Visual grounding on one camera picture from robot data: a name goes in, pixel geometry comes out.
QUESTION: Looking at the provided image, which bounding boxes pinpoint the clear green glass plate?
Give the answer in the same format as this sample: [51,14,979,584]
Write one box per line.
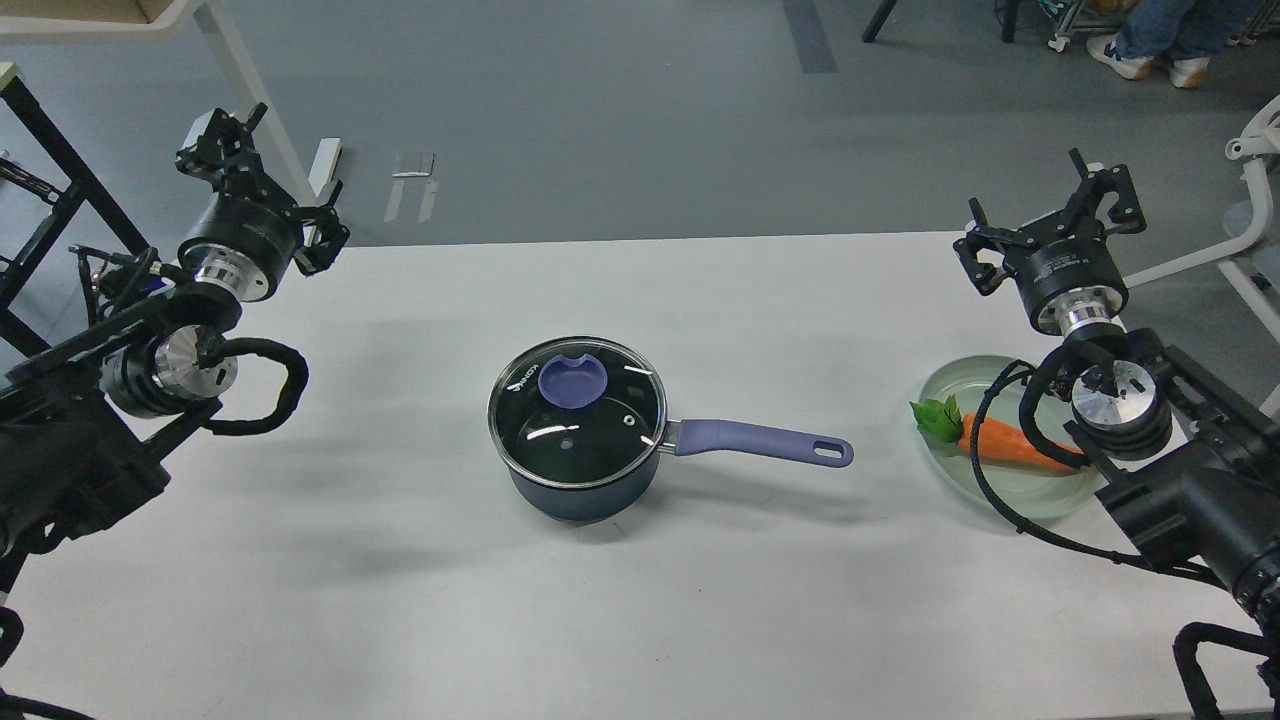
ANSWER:
[918,355,1105,523]

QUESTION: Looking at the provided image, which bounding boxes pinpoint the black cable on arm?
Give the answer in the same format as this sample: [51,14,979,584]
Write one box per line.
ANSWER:
[200,338,310,437]
[968,357,1211,583]

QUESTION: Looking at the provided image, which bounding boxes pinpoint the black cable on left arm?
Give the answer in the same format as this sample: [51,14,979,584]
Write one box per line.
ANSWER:
[200,338,310,437]

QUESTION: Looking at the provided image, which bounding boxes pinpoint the glass pot lid purple knob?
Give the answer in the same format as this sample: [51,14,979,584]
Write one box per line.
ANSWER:
[486,336,668,491]

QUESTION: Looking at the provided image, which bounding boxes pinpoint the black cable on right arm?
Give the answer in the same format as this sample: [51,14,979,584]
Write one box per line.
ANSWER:
[968,357,1211,583]

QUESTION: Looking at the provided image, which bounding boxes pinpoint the black metal rack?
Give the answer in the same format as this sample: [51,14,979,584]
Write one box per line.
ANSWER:
[1,61,151,357]

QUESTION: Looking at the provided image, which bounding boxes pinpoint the white table frame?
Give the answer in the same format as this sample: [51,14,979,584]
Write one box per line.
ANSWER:
[3,1,355,250]

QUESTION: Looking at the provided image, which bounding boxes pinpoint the orange toy carrot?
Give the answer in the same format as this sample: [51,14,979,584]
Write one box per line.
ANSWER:
[909,395,1084,475]

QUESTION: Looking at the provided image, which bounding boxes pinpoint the person's feet in sneakers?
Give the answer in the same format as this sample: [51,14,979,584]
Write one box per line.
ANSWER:
[1085,1,1261,88]

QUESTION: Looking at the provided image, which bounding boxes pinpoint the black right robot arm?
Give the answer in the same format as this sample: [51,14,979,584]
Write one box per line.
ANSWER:
[954,149,1279,719]

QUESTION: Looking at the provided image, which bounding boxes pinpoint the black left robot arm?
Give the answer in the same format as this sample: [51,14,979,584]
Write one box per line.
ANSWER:
[3,102,349,593]

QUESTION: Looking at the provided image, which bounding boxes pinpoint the white chair base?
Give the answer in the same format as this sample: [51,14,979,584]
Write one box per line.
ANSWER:
[1125,96,1279,340]

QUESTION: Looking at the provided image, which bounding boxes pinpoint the blue saucepan purple handle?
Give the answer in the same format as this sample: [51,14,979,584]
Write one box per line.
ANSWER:
[490,338,856,525]

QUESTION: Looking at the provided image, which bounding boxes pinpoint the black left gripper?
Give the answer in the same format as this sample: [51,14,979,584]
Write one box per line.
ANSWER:
[175,102,349,304]

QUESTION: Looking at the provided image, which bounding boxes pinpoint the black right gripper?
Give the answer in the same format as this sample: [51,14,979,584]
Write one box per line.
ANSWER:
[954,149,1148,334]

